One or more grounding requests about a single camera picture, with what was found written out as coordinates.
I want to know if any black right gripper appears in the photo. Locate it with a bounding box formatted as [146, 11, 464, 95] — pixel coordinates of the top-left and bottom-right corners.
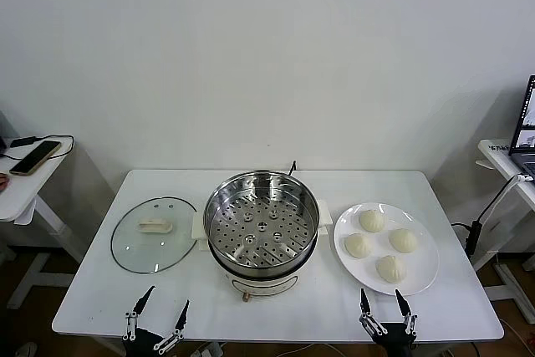
[358, 288, 419, 357]

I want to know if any open grey laptop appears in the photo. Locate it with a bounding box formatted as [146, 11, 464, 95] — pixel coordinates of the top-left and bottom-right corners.
[508, 74, 535, 185]

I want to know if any white sneaker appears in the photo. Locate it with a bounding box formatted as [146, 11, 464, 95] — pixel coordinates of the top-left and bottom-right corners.
[15, 340, 38, 357]

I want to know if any stainless steel steamer pot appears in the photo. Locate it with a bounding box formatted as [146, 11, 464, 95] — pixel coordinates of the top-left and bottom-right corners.
[191, 197, 334, 303]

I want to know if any smartphone with gold frame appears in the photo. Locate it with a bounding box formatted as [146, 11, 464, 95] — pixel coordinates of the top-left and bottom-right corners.
[8, 140, 63, 177]

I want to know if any glass lid with cream handle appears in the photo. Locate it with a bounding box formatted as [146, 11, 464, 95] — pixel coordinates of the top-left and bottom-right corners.
[110, 195, 198, 275]

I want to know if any white steamed baozi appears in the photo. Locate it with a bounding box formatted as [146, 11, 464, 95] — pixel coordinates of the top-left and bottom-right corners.
[375, 254, 408, 283]
[344, 232, 373, 260]
[388, 227, 420, 254]
[359, 208, 387, 233]

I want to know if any white laptop side table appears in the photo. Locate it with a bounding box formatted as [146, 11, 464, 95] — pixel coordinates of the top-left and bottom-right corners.
[476, 138, 535, 320]

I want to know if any white round plate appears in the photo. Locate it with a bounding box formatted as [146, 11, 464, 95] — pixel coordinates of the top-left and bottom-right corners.
[333, 201, 441, 296]

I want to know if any white power strip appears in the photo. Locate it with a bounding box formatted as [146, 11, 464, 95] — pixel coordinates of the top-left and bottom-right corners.
[190, 340, 225, 357]

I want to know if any thin black charging cable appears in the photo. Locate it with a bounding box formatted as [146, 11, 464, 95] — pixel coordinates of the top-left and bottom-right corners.
[0, 134, 76, 162]

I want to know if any stainless steel steamer basket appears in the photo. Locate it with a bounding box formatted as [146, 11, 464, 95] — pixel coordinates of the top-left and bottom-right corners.
[203, 170, 321, 271]

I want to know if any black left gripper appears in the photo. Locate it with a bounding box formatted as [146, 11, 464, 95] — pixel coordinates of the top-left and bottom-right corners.
[121, 285, 191, 357]

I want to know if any black power adapter with cable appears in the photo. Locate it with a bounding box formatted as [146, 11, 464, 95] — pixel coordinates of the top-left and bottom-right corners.
[450, 175, 522, 258]

